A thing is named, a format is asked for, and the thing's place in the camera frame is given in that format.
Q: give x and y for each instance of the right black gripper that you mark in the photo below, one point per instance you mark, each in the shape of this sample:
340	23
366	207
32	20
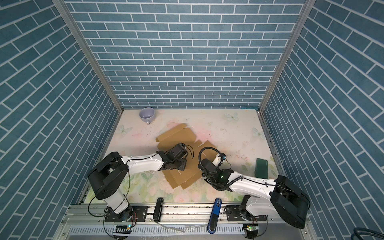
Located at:
204	175

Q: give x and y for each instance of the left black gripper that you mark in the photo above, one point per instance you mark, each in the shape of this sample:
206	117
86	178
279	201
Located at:
184	164

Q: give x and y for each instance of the brown cardboard paper box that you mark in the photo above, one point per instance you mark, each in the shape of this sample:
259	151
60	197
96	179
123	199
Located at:
183	134

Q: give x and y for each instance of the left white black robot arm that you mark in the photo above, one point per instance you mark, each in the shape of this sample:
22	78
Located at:
106	177

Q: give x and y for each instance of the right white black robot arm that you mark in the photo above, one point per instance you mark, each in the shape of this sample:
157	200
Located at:
288	201

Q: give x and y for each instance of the dark green phone case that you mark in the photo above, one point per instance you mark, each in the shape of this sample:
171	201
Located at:
262	169

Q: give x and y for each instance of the blue black stapler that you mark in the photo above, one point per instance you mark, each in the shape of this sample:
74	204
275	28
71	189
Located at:
214	217

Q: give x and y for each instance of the lavender ceramic cup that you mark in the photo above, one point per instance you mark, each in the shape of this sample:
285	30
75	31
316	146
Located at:
147	115

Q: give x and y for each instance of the black marker pen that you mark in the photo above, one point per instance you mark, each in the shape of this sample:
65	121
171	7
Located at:
158	210

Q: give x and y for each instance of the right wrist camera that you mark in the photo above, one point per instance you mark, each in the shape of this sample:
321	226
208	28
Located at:
218	161

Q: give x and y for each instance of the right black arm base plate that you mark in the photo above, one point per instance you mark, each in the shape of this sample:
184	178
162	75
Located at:
234	214

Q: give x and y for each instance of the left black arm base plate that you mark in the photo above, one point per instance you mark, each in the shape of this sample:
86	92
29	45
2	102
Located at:
132	214

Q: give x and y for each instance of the aluminium front rail frame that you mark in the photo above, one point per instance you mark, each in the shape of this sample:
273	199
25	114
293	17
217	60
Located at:
179	221

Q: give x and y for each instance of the left aluminium corner post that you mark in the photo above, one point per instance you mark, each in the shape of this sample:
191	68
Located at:
81	41

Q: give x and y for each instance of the aluminium corner post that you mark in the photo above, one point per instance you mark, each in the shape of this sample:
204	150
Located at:
81	41
303	16

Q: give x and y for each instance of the right aluminium corner post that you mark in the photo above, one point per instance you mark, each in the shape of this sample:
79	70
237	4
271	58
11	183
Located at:
303	16

